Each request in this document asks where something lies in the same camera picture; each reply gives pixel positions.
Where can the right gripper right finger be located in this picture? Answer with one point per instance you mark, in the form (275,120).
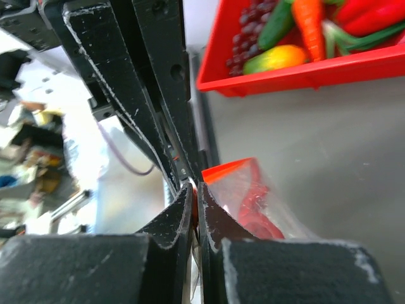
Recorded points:
(237,267)

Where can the fake green cucumber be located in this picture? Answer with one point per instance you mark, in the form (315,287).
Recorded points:
(279,24)

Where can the fake dark grapes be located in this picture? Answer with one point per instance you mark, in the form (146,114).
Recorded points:
(252,19)

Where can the clear zip bag red slider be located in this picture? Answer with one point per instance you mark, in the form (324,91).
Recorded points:
(245,193)

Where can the red plastic bin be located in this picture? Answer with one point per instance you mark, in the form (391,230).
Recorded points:
(383,61)

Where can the fake red bell pepper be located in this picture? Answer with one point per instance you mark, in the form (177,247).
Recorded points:
(361,18)

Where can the fake mango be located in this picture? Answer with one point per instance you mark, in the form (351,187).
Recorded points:
(276,58)

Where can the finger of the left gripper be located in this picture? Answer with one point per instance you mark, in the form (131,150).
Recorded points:
(162,27)

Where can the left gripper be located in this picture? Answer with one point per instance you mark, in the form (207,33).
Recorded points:
(90,35)

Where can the fake green onion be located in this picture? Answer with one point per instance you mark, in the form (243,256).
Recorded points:
(336,38)

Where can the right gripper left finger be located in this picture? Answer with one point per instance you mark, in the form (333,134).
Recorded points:
(149,266)

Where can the fake carrot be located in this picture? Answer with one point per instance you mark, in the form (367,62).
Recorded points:
(308,16)

